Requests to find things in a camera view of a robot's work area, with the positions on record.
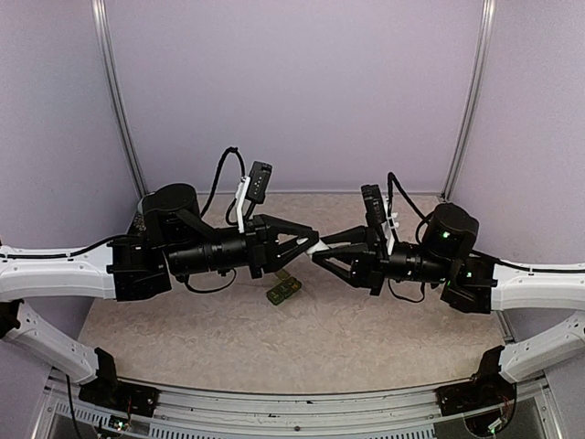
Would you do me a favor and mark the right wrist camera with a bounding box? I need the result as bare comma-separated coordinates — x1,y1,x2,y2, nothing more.
360,185,399,243

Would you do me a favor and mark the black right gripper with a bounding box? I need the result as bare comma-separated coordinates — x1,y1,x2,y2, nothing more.
314,224,453,295

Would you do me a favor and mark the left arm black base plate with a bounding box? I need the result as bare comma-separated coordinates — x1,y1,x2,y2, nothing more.
79,381,160,418

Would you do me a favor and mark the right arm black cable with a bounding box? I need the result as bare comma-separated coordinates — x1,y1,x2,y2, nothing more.
386,171,433,243

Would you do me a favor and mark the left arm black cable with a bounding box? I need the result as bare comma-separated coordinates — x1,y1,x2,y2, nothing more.
200,145,241,216

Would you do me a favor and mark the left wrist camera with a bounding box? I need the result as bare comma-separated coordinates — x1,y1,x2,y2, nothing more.
226,161,272,233

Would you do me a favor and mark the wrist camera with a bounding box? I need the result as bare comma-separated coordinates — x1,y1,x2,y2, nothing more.
226,161,272,233
360,185,399,243

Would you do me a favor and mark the right aluminium corner post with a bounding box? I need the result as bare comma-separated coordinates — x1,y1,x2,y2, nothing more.
441,0,497,201

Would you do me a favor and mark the light green ceramic bowl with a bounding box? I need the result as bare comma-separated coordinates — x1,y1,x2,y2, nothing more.
136,193,153,215

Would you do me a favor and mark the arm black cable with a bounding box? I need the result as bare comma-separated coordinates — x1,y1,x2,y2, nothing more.
200,145,241,216
386,171,433,243

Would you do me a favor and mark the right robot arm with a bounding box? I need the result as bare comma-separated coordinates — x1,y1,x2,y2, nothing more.
311,203,584,406

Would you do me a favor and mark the aluminium front rail frame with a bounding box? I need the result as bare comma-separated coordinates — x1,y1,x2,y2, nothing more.
31,360,563,439

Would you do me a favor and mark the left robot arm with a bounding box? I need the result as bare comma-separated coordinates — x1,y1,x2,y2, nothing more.
1,183,319,407

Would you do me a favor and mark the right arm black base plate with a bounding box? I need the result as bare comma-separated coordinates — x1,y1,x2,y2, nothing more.
435,380,517,416

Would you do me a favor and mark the black patterned tray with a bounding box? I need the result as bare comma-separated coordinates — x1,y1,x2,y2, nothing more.
127,212,145,235

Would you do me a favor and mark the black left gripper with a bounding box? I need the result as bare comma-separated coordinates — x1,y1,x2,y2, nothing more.
166,213,319,279

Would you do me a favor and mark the green pill organizer box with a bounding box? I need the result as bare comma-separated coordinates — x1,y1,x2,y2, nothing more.
266,270,303,305

